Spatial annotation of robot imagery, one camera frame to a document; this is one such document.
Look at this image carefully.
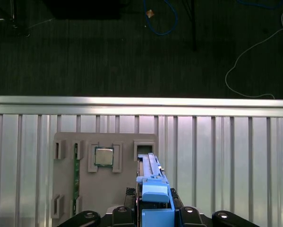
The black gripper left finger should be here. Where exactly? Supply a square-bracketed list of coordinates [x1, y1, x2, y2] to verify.
[57, 187, 136, 227]

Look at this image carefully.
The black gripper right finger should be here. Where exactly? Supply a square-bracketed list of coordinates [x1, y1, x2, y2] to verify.
[171, 188, 261, 227]

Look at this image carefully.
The hard disk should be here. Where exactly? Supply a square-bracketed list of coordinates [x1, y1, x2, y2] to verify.
[134, 152, 176, 227]

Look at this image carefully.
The grey parts rack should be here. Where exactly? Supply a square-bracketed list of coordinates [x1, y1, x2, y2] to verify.
[51, 131, 159, 219]

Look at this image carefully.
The green RAM stick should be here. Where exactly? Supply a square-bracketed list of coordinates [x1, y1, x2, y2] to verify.
[72, 143, 80, 210]

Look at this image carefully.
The silver CPU chip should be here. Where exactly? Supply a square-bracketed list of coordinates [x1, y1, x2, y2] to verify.
[94, 146, 115, 167]

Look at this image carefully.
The black box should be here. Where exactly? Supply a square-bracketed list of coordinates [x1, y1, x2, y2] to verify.
[49, 0, 121, 20]

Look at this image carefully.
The white floor cable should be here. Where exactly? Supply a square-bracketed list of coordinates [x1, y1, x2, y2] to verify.
[225, 3, 283, 100]

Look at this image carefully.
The blue floor cable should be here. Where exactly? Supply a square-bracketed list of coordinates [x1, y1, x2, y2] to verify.
[143, 0, 179, 36]

